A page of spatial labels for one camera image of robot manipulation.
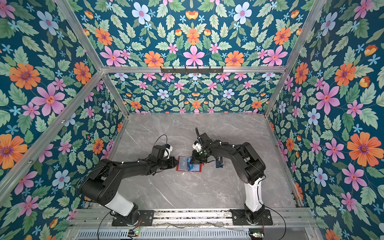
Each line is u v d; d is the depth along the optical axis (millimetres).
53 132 628
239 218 733
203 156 803
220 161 897
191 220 737
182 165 910
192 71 929
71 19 717
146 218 737
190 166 897
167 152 785
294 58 863
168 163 823
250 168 537
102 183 459
